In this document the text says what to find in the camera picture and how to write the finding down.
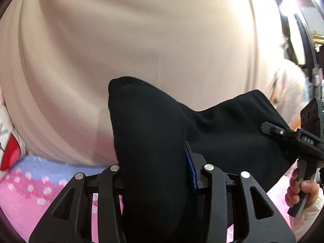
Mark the beige curtain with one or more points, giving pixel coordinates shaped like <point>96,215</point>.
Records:
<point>126,30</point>

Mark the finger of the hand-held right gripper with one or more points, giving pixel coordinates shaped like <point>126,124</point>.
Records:
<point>272,130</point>

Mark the person's right forearm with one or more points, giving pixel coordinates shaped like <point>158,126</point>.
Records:
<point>311,220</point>

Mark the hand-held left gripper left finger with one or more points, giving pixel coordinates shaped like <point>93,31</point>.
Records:
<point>111,179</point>

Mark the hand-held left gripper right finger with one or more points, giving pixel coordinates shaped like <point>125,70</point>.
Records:
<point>189,167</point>

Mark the pink floral blanket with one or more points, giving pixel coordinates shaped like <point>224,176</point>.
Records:
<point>25,195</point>

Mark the person's right hand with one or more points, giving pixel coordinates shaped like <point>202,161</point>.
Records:
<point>291,197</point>

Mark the black pants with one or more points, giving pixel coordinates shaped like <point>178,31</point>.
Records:
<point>151,131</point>

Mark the white cat face pillow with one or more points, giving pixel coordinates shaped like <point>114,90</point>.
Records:
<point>7,151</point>

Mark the grey metal pole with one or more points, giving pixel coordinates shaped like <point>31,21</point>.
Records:
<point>310,43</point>

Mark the person's white printed top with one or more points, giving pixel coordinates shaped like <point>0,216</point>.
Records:
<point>288,86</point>

